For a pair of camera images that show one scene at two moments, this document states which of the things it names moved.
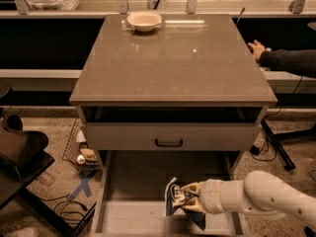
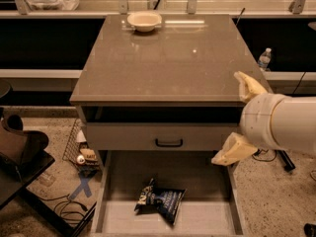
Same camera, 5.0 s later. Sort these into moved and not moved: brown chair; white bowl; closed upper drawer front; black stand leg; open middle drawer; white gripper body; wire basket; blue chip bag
Moved: blue chip bag; white gripper body
Not moved: closed upper drawer front; wire basket; black stand leg; white bowl; brown chair; open middle drawer
